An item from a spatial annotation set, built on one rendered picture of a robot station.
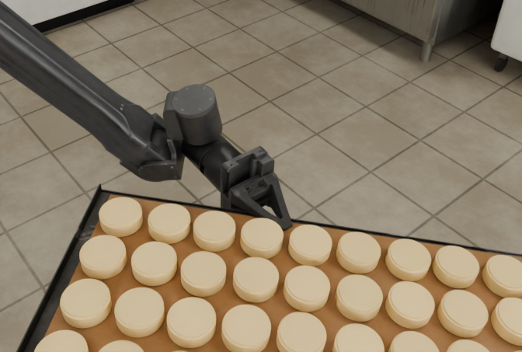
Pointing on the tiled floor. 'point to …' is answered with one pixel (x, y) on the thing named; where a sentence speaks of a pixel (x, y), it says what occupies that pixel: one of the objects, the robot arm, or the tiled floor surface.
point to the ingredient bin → (509, 22)
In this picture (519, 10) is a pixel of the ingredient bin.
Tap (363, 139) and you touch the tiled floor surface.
